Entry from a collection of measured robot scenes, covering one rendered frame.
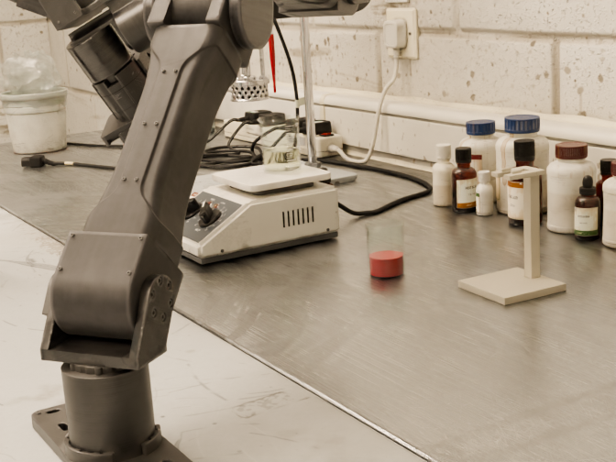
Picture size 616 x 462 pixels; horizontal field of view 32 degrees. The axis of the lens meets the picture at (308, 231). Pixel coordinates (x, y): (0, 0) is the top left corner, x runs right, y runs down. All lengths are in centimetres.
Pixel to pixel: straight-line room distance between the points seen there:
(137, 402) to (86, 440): 4
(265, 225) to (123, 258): 57
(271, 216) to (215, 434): 53
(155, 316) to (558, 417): 31
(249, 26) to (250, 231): 47
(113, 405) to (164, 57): 28
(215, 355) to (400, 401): 21
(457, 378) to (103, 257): 32
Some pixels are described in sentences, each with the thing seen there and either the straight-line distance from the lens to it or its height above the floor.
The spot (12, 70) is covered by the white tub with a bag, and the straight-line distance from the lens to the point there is 228.
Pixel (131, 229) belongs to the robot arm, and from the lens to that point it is 77.
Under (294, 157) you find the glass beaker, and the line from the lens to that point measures 136.
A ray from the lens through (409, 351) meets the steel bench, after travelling 97.
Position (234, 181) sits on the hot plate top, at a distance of 134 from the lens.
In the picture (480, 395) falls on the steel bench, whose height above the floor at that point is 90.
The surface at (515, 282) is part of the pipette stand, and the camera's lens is 114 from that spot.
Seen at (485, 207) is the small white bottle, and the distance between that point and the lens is 146.
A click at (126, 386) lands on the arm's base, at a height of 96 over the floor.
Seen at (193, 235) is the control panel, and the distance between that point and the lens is 131.
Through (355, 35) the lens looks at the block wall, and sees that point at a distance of 200.
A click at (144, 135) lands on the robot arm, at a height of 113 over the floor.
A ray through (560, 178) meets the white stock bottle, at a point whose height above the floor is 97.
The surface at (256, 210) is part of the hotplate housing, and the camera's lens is 130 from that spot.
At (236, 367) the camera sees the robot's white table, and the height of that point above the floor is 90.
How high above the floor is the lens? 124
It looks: 14 degrees down
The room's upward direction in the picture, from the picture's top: 4 degrees counter-clockwise
